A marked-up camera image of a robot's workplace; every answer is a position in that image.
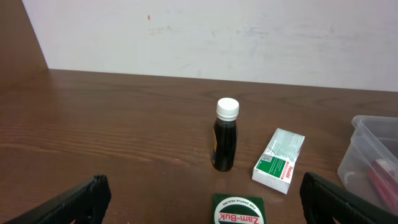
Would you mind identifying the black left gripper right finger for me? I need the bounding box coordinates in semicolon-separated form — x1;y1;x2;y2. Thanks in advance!
300;172;397;224

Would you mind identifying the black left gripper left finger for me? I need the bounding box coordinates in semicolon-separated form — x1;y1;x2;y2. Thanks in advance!
6;175;111;224

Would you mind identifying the red Panadol ActiFast box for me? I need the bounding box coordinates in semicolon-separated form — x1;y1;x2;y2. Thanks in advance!
368;159;397;215

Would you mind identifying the dark bottle white cap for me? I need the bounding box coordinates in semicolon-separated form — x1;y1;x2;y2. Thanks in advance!
210;98;239;172

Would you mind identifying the clear plastic container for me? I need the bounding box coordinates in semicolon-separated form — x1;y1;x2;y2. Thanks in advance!
338;115;397;213

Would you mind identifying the white green Panadol box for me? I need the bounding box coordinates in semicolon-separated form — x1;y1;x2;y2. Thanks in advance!
252;128;305;194

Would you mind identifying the green Zam-Buk box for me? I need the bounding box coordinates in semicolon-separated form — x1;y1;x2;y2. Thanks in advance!
211;194;267;224

